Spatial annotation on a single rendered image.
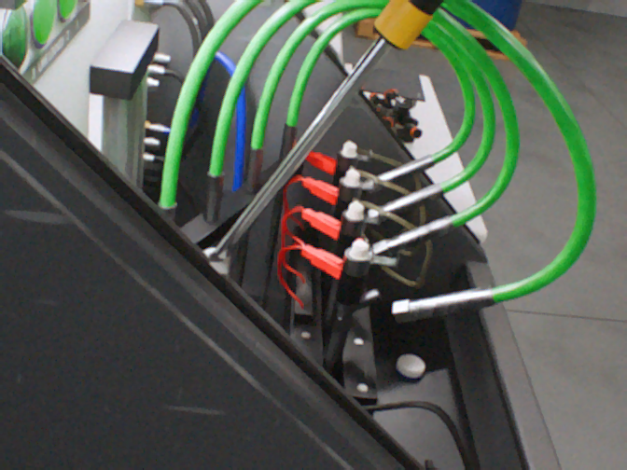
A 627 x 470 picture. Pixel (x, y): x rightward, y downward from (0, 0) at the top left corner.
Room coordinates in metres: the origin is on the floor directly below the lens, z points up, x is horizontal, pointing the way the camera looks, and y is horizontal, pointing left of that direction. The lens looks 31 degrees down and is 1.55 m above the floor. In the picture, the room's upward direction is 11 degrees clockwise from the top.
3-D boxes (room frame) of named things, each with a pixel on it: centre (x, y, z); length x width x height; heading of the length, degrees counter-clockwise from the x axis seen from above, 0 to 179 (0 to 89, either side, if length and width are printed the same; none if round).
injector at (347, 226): (0.75, -0.05, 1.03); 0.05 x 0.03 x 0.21; 96
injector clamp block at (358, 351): (0.79, -0.04, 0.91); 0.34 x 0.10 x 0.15; 6
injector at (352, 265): (0.67, -0.06, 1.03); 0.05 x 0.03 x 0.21; 96
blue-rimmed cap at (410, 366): (0.85, -0.18, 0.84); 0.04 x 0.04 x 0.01
